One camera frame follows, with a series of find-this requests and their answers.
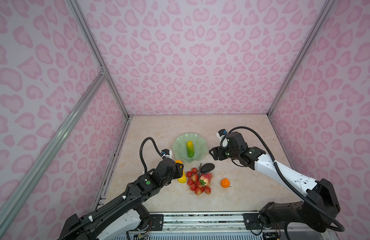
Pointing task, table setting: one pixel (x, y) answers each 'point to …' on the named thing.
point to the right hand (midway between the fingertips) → (215, 149)
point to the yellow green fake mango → (190, 149)
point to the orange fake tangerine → (225, 183)
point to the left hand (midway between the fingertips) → (182, 164)
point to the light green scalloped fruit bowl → (179, 147)
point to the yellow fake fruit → (183, 179)
